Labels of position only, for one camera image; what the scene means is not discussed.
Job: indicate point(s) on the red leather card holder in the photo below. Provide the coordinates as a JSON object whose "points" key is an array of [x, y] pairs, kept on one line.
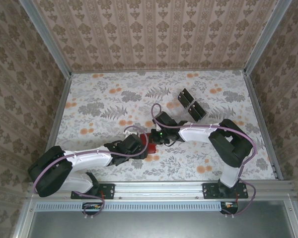
{"points": [[152, 149]]}

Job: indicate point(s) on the clear acrylic card stand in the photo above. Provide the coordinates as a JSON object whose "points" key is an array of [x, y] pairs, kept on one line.
{"points": [[175, 107]]}

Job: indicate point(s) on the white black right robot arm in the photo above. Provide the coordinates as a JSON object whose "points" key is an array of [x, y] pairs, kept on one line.
{"points": [[196, 134]]}

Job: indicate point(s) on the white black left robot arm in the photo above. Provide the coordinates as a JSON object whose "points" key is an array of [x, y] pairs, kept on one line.
{"points": [[89, 158]]}

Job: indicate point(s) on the black credit card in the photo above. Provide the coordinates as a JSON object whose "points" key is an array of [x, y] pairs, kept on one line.
{"points": [[184, 102], [196, 114], [186, 94], [200, 107]]}

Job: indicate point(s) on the black controller board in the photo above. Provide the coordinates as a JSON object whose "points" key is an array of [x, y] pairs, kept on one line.
{"points": [[232, 209], [89, 209]]}

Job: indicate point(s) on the grey metal sheet panel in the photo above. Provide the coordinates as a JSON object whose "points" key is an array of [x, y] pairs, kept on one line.
{"points": [[164, 225]]}

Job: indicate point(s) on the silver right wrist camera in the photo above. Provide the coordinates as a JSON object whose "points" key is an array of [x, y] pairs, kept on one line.
{"points": [[158, 126]]}

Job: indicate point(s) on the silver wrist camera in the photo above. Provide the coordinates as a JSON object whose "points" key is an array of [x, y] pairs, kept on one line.
{"points": [[131, 134], [158, 126]]}

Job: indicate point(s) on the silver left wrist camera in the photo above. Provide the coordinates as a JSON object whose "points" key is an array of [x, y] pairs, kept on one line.
{"points": [[131, 134]]}

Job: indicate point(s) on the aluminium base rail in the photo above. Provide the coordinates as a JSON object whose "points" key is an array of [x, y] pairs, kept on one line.
{"points": [[159, 191]]}

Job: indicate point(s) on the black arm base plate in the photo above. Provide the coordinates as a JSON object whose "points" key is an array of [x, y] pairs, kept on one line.
{"points": [[208, 191], [108, 191]]}

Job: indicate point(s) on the aluminium table side rail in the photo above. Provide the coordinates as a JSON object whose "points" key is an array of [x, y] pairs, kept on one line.
{"points": [[258, 111], [55, 124]]}

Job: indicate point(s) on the aluminium corner post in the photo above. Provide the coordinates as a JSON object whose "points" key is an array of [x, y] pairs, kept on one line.
{"points": [[264, 37], [50, 42]]}

